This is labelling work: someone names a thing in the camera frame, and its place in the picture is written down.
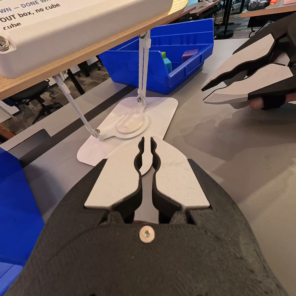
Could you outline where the printed instruction sheet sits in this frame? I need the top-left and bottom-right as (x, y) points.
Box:
(0, 0), (62, 31)

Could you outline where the purple cube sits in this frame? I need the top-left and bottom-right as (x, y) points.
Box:
(181, 49), (200, 65)

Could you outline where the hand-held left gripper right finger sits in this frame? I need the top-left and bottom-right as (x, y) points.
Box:
(150, 136), (210, 223)

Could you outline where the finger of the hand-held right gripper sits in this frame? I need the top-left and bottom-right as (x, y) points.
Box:
(203, 63), (294, 109)
(201, 33), (275, 92)

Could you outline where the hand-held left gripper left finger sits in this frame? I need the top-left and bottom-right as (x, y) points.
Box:
(84, 136), (145, 223)

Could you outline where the grey desk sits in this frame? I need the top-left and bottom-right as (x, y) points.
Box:
(0, 38), (296, 296)

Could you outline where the black office chair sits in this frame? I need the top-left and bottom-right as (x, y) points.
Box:
(8, 79), (64, 125)

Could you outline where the blue plastic bin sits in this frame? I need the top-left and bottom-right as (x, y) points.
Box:
(98, 18), (214, 95)
(0, 147), (45, 296)

